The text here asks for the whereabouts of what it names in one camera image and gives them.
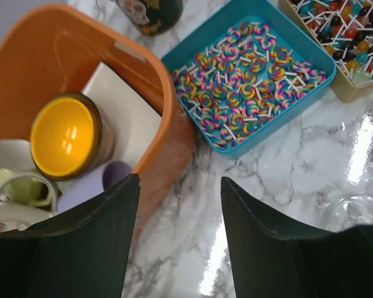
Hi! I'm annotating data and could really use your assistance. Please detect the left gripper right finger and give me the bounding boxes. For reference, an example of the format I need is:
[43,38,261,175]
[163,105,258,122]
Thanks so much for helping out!
[221,177,373,297]

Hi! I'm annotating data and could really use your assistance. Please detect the black red skull mug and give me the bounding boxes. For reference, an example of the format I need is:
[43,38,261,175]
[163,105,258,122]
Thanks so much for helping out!
[114,0,183,35]

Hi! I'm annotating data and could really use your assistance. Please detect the orange plastic bin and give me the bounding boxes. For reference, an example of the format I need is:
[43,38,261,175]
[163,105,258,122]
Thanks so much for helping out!
[0,4,195,233]

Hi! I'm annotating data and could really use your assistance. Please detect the teal tin swirl lollipops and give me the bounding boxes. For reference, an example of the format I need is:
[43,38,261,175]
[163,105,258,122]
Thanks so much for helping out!
[162,1,336,159]

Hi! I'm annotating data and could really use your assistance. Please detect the yellow inside dark cup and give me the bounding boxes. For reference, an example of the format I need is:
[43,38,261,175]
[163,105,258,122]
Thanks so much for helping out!
[29,93,115,181]

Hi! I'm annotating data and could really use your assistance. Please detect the clear glass bowl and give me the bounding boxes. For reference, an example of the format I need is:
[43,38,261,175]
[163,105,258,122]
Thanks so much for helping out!
[320,193,373,232]

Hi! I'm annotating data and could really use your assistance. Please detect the gold tin round lollipops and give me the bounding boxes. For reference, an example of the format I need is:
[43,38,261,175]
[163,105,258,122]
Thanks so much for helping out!
[279,1,373,102]

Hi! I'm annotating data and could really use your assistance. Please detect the illustrated white mug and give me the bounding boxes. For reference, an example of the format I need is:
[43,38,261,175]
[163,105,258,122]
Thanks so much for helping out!
[0,203,52,233]

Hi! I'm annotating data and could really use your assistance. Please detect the pale green mug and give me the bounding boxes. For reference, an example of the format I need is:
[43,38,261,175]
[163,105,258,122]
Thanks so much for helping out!
[0,138,58,215]

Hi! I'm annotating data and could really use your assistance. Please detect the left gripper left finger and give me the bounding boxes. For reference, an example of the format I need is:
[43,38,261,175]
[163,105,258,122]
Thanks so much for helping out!
[0,173,140,297]

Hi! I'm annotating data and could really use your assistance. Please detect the lavender cup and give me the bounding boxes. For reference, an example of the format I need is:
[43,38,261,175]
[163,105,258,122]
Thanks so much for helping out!
[57,160,132,214]

